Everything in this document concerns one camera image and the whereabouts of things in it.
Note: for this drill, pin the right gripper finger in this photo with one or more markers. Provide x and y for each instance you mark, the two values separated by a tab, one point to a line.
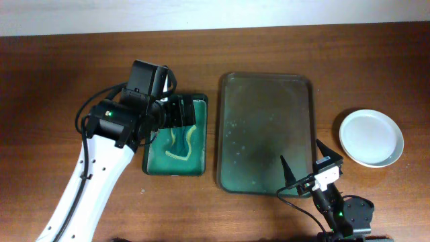
329	155
288	174

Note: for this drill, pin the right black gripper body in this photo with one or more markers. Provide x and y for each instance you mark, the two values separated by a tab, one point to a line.
306	185

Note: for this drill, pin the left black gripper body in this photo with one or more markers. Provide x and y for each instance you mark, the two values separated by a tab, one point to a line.
170	114

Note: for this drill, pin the white plate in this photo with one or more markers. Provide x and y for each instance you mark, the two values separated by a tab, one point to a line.
371	138

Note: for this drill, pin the green yellow sponge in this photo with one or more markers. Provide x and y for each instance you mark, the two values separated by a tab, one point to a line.
180	148

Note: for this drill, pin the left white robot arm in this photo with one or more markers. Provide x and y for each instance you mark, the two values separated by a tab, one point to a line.
128	118

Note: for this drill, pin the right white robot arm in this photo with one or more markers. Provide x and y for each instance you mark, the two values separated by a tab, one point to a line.
348	216

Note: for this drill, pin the dark grey serving tray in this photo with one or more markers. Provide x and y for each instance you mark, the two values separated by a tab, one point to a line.
265	118

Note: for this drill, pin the green water tray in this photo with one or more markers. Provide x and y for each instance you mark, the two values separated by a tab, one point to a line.
156	162

